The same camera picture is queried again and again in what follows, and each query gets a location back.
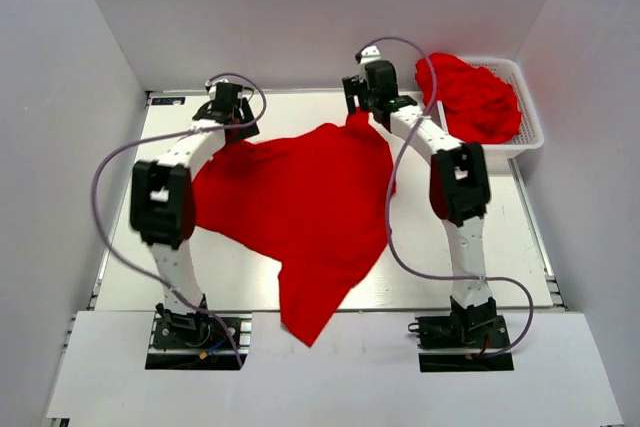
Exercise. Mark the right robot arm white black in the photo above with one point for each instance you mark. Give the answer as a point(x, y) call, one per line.
point(459, 189)

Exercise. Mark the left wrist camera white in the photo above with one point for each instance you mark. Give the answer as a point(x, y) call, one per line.
point(210, 87)

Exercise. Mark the blue table label sticker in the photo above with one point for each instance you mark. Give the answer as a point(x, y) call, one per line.
point(168, 101)

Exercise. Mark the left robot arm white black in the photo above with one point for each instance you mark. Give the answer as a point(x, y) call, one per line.
point(162, 208)

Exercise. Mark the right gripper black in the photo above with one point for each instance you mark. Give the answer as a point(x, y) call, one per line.
point(353, 86)

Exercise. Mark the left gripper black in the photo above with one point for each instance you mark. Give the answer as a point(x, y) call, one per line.
point(245, 111)

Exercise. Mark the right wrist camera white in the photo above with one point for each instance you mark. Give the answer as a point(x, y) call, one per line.
point(367, 55)

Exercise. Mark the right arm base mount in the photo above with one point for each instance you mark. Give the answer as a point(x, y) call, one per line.
point(444, 349)

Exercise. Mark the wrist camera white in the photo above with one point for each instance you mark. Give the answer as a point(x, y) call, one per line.
point(367, 55)
point(210, 87)

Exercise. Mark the red t shirt pile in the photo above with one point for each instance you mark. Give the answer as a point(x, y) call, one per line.
point(479, 107)

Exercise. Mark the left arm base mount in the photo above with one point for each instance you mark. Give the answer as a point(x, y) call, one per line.
point(193, 343)

